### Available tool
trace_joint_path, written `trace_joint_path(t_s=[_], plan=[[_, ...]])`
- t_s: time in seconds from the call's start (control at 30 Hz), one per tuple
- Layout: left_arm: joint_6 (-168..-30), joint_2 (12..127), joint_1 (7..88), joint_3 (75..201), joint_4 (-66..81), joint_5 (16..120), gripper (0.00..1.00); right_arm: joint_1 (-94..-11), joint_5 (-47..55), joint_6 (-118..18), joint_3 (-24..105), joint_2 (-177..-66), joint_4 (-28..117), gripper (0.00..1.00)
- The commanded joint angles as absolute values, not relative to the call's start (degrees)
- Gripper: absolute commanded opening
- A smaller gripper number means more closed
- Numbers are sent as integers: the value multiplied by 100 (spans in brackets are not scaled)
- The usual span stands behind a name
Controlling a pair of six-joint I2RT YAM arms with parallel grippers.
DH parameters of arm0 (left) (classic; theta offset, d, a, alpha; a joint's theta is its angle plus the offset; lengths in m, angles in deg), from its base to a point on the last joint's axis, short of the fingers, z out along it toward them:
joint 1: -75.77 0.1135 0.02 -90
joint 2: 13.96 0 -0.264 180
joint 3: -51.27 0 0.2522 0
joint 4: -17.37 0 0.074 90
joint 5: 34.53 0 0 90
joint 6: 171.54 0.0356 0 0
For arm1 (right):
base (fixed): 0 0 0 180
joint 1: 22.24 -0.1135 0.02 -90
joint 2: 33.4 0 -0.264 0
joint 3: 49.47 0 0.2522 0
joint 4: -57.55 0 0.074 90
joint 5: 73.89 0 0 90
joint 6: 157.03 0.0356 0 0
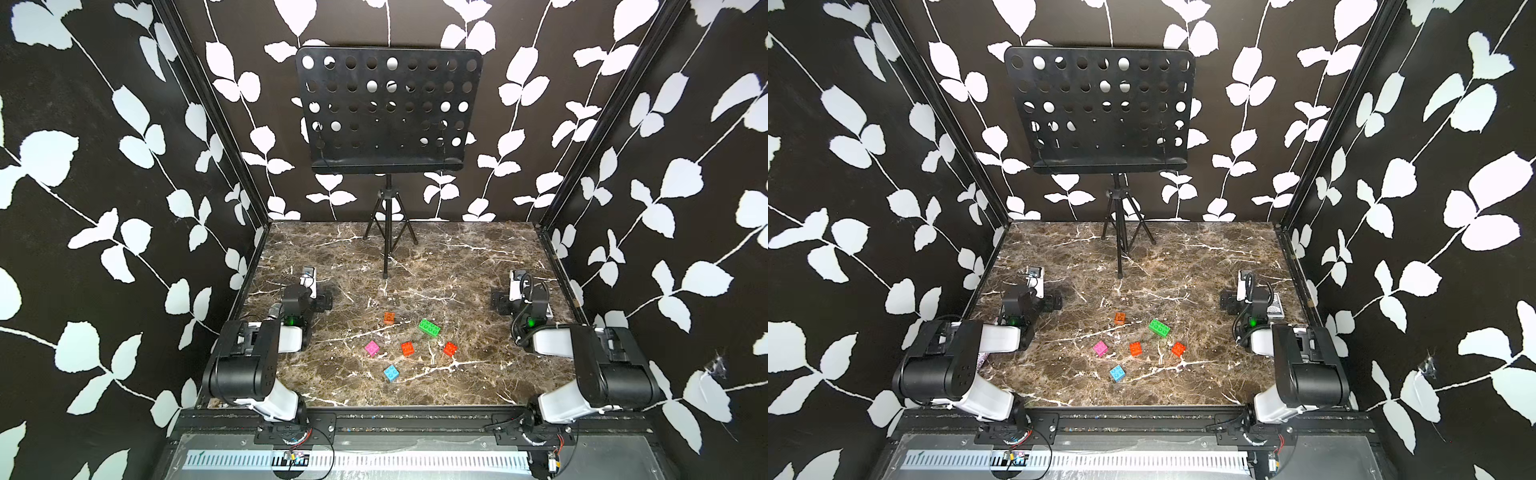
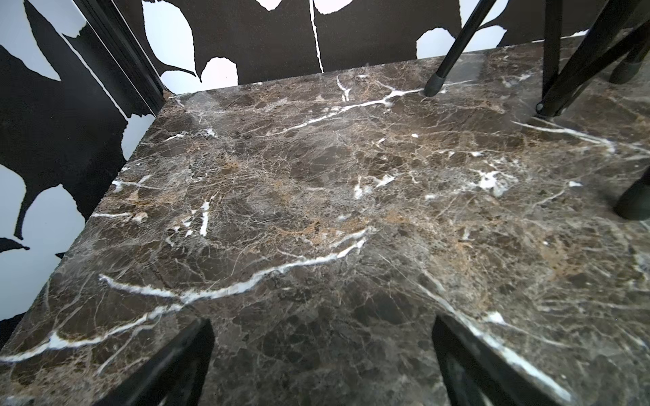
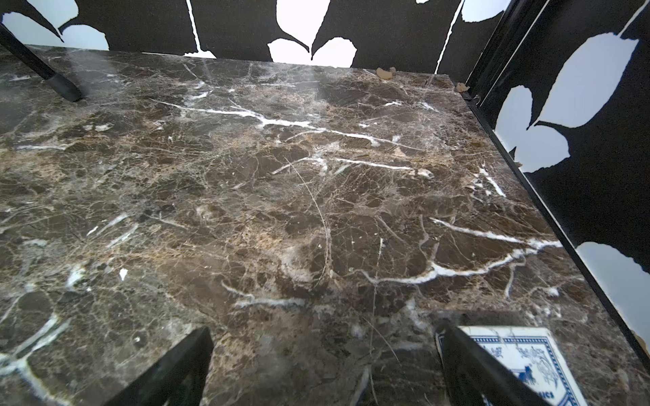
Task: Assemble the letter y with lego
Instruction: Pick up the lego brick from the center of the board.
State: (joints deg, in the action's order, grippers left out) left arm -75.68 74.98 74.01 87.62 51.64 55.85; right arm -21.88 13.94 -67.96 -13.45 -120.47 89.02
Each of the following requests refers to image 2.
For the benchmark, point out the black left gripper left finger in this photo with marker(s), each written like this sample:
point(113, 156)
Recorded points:
point(175, 375)

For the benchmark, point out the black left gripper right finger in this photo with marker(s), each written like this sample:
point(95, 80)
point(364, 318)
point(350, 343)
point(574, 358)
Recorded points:
point(473, 374)

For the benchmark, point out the black music stand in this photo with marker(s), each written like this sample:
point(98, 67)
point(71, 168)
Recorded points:
point(562, 87)

